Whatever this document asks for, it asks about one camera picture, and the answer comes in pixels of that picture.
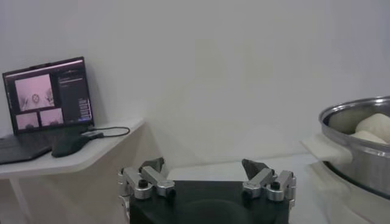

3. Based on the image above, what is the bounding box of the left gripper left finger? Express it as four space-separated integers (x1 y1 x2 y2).
118 156 177 200

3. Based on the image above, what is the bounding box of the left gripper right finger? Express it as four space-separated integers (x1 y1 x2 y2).
241 158 297 203

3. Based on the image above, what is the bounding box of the white steamed baozi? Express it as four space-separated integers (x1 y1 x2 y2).
355 113 390 144
350 130 388 145

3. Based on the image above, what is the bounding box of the stainless steel steamer basket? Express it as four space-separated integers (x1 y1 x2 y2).
301 96 390 200

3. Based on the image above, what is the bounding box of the white side table with mouse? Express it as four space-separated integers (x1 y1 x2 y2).
0 117 164 224

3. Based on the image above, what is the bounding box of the cream electric cooker base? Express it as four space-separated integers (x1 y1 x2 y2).
307 161 390 224

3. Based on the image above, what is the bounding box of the small black usb hub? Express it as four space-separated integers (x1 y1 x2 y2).
80 130 105 140

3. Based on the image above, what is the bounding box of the black computer mouse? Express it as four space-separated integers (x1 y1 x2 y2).
51 133 92 158

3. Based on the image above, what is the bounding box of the black laptop with dark screen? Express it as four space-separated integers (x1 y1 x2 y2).
0 56 95 165

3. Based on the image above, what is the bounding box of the black usb hub cable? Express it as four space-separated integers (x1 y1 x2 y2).
88 126 131 138

